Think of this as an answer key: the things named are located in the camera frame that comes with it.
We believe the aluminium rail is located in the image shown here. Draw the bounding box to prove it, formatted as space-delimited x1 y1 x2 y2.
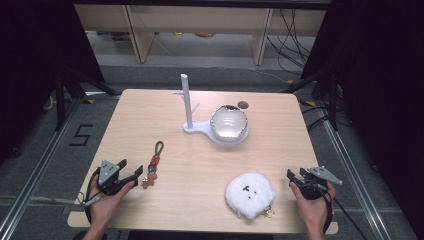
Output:
315 109 394 240
0 95 85 240

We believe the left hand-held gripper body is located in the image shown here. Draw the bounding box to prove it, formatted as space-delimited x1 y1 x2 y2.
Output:
96 159 138 197

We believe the bundle of black cables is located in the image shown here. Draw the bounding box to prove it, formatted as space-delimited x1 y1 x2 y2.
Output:
265 8 318 75

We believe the black metal stand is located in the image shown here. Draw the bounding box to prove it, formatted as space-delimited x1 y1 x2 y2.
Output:
54 65 122 132
282 69 342 132

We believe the white branched stand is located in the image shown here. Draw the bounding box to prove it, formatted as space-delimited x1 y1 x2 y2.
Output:
172 73 250 148

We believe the beige wooden furniture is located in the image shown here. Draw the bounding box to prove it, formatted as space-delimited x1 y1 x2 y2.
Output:
73 3 328 66

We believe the person's left hand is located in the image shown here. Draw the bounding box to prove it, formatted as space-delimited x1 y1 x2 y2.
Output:
87 174 136 232

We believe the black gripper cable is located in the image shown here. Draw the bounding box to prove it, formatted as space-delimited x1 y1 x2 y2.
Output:
320 186 368 240
77 167 103 225

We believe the keychain with gingerbread charm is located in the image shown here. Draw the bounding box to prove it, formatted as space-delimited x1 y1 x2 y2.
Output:
141 140 165 191

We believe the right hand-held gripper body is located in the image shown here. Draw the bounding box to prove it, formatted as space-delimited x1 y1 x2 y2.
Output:
293 165 344 201

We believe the person's right hand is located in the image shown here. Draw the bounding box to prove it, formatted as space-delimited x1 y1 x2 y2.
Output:
288 181 337 232

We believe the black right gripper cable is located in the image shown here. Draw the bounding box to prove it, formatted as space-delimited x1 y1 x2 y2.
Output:
320 186 368 240

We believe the black curtain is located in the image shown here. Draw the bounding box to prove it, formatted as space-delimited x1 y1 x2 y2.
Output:
0 0 106 165
300 0 424 236

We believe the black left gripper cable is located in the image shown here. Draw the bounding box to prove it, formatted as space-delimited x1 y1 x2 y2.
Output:
77 167 103 225

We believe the white fluffy pouch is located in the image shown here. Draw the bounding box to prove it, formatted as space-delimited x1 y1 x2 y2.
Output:
224 171 278 221

